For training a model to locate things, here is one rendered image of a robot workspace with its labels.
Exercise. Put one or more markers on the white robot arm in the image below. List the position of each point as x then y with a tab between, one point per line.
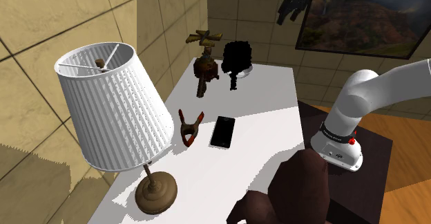
350	102

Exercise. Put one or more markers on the black curly figure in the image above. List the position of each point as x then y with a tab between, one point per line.
236	56

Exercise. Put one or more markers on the small white plate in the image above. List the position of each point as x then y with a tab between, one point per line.
245	73

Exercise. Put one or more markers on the brown windmill figure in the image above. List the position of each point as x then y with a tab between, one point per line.
205	68

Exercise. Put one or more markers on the white table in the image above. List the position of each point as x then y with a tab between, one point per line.
262	132

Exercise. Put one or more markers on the black smartphone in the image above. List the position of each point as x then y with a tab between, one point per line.
223	132

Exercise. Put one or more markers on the orange brown spring clamp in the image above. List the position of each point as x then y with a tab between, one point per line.
189	130

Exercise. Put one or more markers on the dark brown lumpy object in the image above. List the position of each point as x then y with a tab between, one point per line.
299	189

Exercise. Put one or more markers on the dark robot stand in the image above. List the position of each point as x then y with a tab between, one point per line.
363	189

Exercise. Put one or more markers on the white shade table lamp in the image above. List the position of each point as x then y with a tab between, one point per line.
118	115

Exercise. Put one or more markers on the framed landscape wall picture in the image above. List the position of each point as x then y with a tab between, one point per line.
360	17

